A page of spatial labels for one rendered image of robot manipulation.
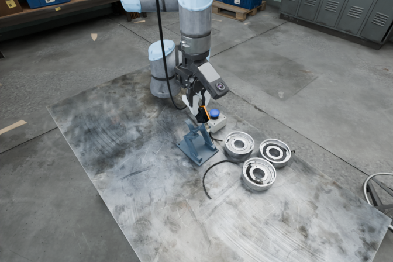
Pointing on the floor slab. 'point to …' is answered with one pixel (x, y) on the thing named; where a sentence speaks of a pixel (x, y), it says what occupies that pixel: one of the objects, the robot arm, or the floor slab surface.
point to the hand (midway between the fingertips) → (200, 110)
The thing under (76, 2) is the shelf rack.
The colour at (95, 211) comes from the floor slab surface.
